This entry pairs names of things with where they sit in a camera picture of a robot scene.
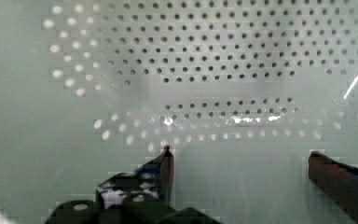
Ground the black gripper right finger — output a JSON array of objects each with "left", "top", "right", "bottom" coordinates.
[{"left": 308, "top": 151, "right": 358, "bottom": 224}]

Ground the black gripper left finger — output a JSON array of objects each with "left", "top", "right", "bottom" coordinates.
[{"left": 45, "top": 145, "right": 222, "bottom": 224}]

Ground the green plastic strainer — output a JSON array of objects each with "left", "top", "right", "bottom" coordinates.
[{"left": 0, "top": 0, "right": 358, "bottom": 224}]

